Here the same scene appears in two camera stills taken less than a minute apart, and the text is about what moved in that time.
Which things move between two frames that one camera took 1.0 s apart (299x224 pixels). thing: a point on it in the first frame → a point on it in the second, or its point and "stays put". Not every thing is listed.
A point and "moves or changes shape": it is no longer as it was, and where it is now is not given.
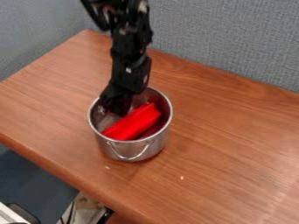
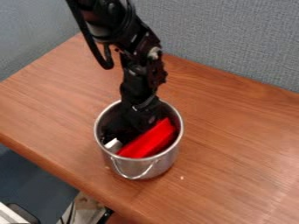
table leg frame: x=85 y=211 stays put
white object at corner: x=13 y=213 stays put
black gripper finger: x=116 y=100 → x=117 y=128
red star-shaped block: x=132 y=126 moves or changes shape
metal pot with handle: x=144 y=144 → x=145 y=167
